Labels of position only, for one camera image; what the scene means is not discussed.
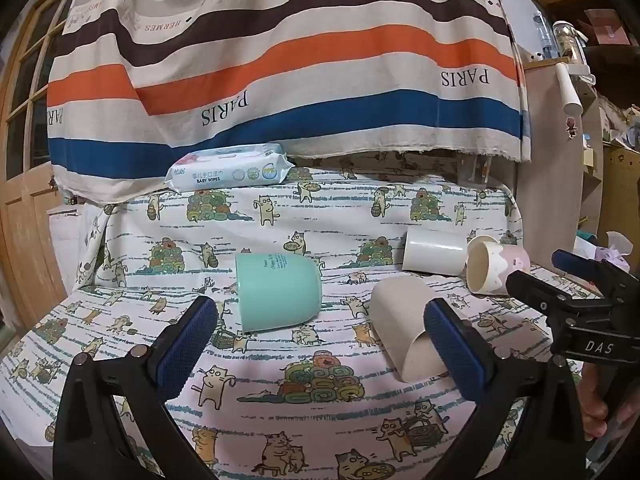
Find crumpled white tissue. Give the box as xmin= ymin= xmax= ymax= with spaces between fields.
xmin=606 ymin=231 xmax=637 ymax=263

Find mint green cup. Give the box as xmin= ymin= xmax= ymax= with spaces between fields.
xmin=235 ymin=252 xmax=324 ymax=334

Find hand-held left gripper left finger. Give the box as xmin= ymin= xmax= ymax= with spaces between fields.
xmin=52 ymin=295 xmax=221 ymax=480

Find clear bottle with white lid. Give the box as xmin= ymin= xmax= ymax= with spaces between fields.
xmin=552 ymin=20 xmax=587 ymax=59

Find striped hanging cloth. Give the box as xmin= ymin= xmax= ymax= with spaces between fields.
xmin=46 ymin=0 xmax=532 ymax=206

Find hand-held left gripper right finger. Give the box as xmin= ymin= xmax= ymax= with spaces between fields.
xmin=424 ymin=297 xmax=594 ymax=480

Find cluttered wooden shelf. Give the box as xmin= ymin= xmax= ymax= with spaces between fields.
xmin=598 ymin=92 xmax=640 ymax=246

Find white plastic tube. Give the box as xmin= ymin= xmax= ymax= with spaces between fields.
xmin=555 ymin=62 xmax=584 ymax=116

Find beige cup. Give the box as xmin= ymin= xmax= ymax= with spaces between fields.
xmin=370 ymin=276 xmax=452 ymax=384

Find baby wipes pack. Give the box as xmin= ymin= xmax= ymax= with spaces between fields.
xmin=165 ymin=143 xmax=292 ymax=194

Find slim clear bottle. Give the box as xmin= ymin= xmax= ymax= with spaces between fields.
xmin=534 ymin=9 xmax=557 ymax=59

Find pink and cream cup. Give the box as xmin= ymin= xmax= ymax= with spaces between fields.
xmin=465 ymin=234 xmax=532 ymax=296

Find person's right hand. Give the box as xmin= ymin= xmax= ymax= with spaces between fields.
xmin=579 ymin=361 xmax=610 ymax=442

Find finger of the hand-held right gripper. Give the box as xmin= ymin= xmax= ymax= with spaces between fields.
xmin=505 ymin=269 xmax=609 ymax=332
xmin=551 ymin=248 xmax=640 ymax=302

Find cardboard box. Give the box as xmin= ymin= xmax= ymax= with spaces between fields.
xmin=584 ymin=9 xmax=632 ymax=47

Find wooden door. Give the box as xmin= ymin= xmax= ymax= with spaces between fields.
xmin=0 ymin=0 xmax=97 ymax=348

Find cat printed tablecloth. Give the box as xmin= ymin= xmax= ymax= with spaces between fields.
xmin=0 ymin=152 xmax=608 ymax=480

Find clear plastic container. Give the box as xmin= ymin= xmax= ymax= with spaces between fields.
xmin=457 ymin=152 xmax=494 ymax=189

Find white cup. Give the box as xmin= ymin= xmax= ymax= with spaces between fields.
xmin=402 ymin=228 xmax=470 ymax=276

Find wooden cabinet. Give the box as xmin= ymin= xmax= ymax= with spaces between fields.
xmin=514 ymin=45 xmax=607 ymax=283

